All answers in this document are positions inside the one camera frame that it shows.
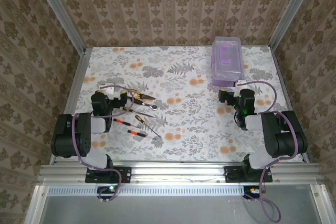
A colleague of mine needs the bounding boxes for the black yellow handled file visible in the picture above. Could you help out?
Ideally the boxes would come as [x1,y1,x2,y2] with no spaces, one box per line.
[134,114,163,139]
[122,106,156,119]

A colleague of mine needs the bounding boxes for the yellow handled long-nose pliers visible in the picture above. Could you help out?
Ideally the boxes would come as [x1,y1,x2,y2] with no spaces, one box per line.
[128,89,156,104]

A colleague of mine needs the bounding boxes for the black orange precision screwdriver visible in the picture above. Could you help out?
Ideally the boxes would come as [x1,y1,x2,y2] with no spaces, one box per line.
[112,118,142,129]
[127,129,152,138]

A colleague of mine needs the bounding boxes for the purple clear-lid plastic toolbox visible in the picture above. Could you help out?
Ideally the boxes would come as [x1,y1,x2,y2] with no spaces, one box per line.
[211,36,246,88]

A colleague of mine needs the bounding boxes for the small green-lit circuit board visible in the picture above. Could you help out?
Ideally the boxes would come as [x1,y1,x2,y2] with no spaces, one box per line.
[97,185,119,200]

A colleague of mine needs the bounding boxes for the grey metal panel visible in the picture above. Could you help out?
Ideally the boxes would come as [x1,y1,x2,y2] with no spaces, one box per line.
[25,184,336,224]

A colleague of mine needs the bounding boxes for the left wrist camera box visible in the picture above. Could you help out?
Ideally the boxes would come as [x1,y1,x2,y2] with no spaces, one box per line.
[103,85,117,99]

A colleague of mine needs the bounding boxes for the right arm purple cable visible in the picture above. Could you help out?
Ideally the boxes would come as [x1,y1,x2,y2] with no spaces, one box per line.
[237,80,300,222]

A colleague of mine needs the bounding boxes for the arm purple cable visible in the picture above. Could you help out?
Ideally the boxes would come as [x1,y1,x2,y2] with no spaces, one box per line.
[71,84,136,204]
[237,80,300,222]

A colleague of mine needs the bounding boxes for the aluminium table side rail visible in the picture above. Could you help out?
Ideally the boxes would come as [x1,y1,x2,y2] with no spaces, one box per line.
[49,48,91,164]
[270,47,311,164]

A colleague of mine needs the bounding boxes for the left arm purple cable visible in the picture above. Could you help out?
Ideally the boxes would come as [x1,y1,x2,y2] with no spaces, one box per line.
[71,84,136,204]

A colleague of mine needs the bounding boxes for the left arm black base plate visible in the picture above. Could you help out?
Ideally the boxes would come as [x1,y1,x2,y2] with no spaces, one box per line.
[86,167,132,184]

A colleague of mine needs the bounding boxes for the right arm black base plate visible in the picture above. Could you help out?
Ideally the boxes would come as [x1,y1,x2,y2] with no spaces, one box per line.
[224,165,273,184]

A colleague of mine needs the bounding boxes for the aluminium mounting rail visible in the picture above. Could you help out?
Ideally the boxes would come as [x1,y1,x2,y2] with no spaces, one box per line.
[36,162,324,186]

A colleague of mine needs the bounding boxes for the white slotted cable duct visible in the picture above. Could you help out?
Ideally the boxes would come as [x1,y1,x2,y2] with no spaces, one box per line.
[47,185,247,197]

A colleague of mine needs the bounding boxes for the aluminium frame post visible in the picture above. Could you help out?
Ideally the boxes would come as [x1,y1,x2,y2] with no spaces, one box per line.
[29,0,87,53]
[268,0,320,49]

